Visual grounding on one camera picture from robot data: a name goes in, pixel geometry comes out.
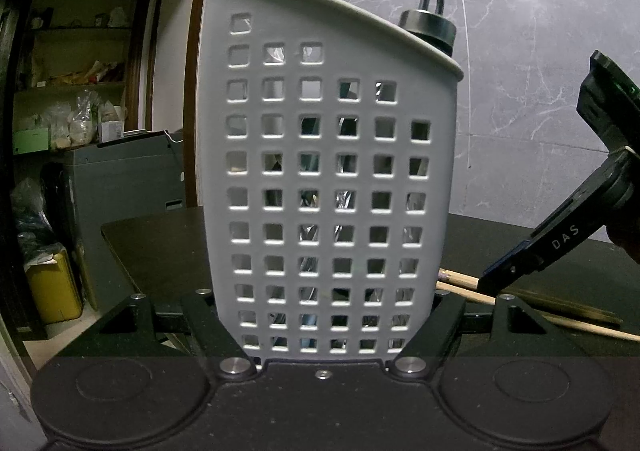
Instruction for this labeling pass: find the white box on shelf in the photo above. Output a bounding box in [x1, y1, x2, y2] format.
[98, 101, 124, 143]

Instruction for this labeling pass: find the green box on shelf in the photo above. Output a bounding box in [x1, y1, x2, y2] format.
[13, 127, 50, 154]

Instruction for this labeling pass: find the yellow jerry can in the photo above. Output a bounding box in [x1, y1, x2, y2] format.
[24, 244, 82, 324]

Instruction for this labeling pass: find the purple wooden chopstick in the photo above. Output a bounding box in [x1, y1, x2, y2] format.
[438, 269, 480, 289]

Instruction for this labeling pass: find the black handled peeler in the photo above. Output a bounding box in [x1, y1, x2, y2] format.
[398, 0, 457, 56]

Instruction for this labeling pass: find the grey perforated utensil basket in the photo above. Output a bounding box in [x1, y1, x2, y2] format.
[195, 0, 463, 362]

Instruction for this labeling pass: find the dark grey cabinet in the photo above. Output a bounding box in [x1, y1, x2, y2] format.
[64, 132, 184, 313]

